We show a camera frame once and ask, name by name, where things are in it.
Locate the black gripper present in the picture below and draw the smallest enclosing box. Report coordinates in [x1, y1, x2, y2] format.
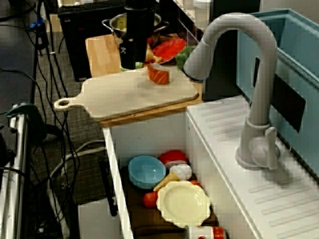
[120, 7, 157, 71]

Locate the orange salmon sushi toy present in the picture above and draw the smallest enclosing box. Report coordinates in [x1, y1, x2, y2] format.
[147, 62, 170, 85]

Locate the tan chicken drumstick toy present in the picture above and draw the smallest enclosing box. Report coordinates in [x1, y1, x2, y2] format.
[145, 44, 164, 64]

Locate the steel pot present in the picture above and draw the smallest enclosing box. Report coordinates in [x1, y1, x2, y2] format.
[101, 12, 170, 48]

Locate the red plate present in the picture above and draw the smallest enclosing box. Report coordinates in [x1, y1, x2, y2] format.
[147, 38, 187, 65]

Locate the green bell pepper toy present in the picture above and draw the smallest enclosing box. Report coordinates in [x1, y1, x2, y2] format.
[175, 46, 197, 71]

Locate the plain white jar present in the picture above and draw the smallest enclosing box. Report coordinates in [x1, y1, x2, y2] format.
[193, 0, 212, 24]

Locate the blue bowl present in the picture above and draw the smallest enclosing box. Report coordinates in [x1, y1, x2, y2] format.
[128, 155, 167, 190]

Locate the green clamp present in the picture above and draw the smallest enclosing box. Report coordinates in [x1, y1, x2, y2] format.
[6, 103, 48, 140]

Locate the white toy sink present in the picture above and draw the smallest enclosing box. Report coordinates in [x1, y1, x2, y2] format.
[103, 96, 319, 239]

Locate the grey toy faucet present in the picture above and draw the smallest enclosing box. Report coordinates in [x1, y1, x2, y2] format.
[183, 12, 281, 171]

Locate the orange tomato toy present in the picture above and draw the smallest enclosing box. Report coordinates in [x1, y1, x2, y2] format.
[143, 192, 159, 209]

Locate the pale yellow flower plate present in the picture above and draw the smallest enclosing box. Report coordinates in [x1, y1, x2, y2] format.
[156, 180, 212, 229]

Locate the teal dish rack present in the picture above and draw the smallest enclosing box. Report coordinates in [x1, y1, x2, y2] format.
[236, 9, 319, 180]

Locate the wooden cutting board with handle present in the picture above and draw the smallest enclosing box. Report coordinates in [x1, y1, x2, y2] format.
[53, 64, 200, 121]

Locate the blue cable connector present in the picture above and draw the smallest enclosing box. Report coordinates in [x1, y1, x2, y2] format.
[29, 16, 43, 28]

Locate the white cable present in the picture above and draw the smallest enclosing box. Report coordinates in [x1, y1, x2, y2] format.
[48, 140, 105, 180]

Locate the black bar handle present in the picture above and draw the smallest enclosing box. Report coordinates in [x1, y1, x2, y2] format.
[98, 156, 119, 217]

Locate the aluminium frame rail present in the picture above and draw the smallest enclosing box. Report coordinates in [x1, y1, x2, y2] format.
[0, 112, 29, 239]

